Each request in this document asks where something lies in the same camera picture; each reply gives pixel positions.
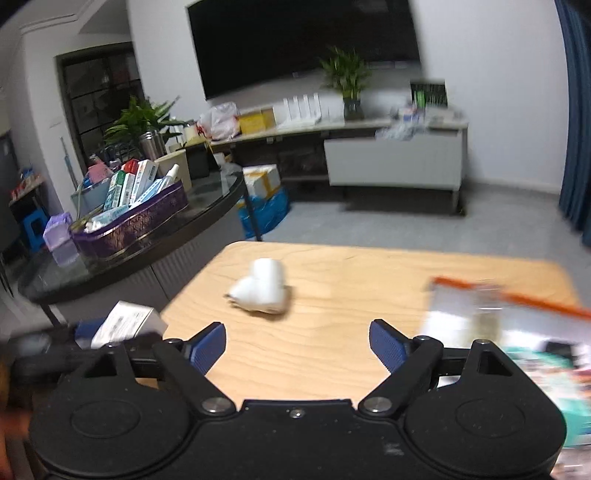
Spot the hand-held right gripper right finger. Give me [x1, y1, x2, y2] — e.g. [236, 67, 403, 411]
[359, 318, 513, 416]

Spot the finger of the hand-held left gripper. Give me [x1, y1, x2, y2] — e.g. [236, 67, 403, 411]
[74, 320, 105, 350]

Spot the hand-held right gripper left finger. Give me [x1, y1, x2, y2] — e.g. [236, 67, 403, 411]
[83, 322, 237, 416]

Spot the small white box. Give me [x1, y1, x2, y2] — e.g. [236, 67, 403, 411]
[91, 301, 168, 350]

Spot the orange white cardboard box lid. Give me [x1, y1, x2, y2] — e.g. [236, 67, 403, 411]
[422, 276, 591, 480]

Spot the teal and white box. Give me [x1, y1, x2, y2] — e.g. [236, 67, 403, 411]
[501, 346, 591, 449]

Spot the black glass coffee table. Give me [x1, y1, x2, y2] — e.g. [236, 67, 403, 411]
[18, 173, 246, 325]

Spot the small purple container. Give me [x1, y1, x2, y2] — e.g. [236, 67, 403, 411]
[43, 212, 79, 267]

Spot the purple patterned tin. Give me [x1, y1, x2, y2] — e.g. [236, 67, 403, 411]
[70, 180, 190, 262]

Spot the blue stool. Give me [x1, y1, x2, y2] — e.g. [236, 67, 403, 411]
[18, 208, 49, 253]

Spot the blue plastic bag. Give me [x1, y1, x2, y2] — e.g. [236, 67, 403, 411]
[238, 187, 292, 240]

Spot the group of toiletry boxes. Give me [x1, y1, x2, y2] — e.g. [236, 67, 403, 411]
[104, 159, 174, 211]

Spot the pink box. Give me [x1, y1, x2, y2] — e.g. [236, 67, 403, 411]
[88, 164, 114, 186]

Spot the white and yellow carton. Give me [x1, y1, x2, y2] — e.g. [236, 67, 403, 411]
[242, 164, 283, 197]

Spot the black stand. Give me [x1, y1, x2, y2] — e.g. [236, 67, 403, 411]
[185, 147, 210, 181]

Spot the white tv cabinet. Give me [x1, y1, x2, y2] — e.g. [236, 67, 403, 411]
[208, 113, 470, 216]

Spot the metal tumbler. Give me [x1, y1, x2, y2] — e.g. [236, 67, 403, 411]
[140, 130, 166, 158]

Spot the clear plastic wrap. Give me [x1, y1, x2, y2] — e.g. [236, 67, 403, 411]
[376, 124, 428, 141]

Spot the large leafy potted plant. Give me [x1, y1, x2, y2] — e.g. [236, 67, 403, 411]
[104, 96, 186, 153]

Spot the white plastic bag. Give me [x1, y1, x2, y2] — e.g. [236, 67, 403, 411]
[198, 102, 241, 140]

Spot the yellow box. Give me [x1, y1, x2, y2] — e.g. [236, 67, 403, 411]
[238, 108, 277, 136]

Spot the dark grid window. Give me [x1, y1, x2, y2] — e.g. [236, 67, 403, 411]
[56, 41, 144, 185]

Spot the pile of small packets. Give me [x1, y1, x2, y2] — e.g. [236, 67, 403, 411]
[397, 104, 431, 126]

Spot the white router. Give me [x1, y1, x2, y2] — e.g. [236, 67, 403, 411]
[281, 92, 323, 127]

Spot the green and black box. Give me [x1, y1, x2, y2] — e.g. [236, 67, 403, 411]
[410, 79, 449, 110]

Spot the potted plant in dark vase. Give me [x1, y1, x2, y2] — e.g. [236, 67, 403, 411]
[320, 45, 373, 122]

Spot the blue curtain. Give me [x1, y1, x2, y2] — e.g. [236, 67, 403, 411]
[554, 0, 591, 246]

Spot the black television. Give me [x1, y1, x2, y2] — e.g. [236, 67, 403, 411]
[187, 0, 422, 100]

